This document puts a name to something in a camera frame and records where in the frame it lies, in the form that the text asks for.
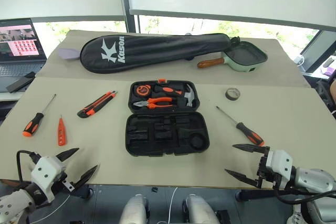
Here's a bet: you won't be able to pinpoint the purple plastic scoop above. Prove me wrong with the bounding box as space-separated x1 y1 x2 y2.
57 48 81 61

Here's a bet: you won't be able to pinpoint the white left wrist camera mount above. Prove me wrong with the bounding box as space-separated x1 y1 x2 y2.
30 156 68 204

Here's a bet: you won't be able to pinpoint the open black laptop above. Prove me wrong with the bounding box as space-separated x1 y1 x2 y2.
0 18 47 86

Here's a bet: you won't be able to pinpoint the orange black utility knife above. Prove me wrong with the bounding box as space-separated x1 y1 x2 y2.
77 90 118 119

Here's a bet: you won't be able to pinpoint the black flat phone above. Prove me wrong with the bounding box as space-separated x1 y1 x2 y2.
5 71 36 93

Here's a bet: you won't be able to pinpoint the orange black claw hammer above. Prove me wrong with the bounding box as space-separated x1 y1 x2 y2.
154 84 195 108

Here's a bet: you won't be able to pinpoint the black Kason racket bag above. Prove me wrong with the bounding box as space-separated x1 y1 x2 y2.
79 33 241 74

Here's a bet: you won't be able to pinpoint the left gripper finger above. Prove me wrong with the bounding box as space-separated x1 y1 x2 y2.
56 147 80 162
72 164 100 190

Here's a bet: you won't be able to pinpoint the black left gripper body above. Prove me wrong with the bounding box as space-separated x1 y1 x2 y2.
54 166 77 193

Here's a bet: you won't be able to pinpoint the orange black screwdriver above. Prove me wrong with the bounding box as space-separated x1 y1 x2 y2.
22 93 57 137
216 105 265 147

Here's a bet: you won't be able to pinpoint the orange tester pen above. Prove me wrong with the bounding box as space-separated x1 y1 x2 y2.
57 115 67 146

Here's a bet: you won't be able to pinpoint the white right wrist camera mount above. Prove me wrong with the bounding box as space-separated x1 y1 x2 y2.
265 150 294 183

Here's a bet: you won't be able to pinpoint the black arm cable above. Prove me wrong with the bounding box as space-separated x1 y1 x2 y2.
272 182 336 205
16 150 40 183

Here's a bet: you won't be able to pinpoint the orange black tape measure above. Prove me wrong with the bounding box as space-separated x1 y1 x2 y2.
135 83 151 97

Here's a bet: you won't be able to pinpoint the grey rounded shell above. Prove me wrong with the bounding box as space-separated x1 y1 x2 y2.
119 194 150 224
182 194 220 224

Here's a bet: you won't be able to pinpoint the orange handled pliers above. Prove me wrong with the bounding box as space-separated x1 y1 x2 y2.
133 97 174 110

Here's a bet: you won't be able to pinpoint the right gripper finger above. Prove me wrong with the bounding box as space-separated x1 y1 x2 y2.
232 144 266 154
224 168 259 187

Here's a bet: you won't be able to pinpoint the grey monitor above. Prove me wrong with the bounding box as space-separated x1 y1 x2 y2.
299 30 336 74

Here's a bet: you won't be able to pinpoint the black tape roll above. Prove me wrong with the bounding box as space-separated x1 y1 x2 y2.
225 87 241 101

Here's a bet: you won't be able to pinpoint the black tool case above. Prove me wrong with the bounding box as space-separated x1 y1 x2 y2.
125 78 210 158

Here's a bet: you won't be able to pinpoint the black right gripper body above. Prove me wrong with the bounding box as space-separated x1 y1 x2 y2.
256 145 279 189

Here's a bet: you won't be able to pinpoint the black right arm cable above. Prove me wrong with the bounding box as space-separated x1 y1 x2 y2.
272 182 336 205

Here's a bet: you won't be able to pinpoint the thin white cable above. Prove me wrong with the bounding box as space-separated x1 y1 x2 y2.
167 187 179 224

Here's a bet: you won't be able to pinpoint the green pan wooden handle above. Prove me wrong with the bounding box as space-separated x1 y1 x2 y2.
197 40 268 73

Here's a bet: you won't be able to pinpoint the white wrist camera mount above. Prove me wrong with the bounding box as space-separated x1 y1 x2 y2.
265 150 294 183
30 156 68 204

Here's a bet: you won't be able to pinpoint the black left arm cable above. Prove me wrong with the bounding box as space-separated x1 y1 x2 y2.
16 150 40 183

